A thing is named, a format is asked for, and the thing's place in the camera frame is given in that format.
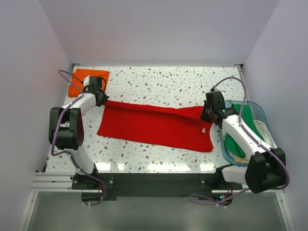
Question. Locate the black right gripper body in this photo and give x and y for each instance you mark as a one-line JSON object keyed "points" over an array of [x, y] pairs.
{"points": [[205, 114]]}

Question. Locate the clear blue plastic basket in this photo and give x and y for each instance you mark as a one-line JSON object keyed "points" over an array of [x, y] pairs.
{"points": [[252, 111]]}

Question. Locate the red t shirt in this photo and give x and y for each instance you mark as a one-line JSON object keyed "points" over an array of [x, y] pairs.
{"points": [[172, 127]]}

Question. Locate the beige t shirt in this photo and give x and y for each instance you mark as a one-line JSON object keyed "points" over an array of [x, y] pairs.
{"points": [[240, 161]]}

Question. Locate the white t shirt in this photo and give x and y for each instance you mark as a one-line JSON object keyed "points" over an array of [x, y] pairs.
{"points": [[263, 130]]}

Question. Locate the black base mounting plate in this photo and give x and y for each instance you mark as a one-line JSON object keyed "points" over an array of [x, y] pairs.
{"points": [[110, 186]]}

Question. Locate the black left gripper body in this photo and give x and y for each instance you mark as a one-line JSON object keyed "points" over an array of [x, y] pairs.
{"points": [[104, 98]]}

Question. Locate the folded orange t shirt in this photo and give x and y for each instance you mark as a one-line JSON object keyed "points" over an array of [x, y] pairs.
{"points": [[81, 74]]}

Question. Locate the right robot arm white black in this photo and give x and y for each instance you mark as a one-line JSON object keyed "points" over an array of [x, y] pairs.
{"points": [[267, 165]]}

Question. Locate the green t shirt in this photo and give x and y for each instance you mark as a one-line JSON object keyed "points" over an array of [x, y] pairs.
{"points": [[234, 125]]}

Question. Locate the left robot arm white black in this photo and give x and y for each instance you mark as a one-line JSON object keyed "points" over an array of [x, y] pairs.
{"points": [[66, 132]]}

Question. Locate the aluminium frame rail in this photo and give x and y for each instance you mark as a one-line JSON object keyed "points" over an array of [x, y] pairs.
{"points": [[51, 182]]}

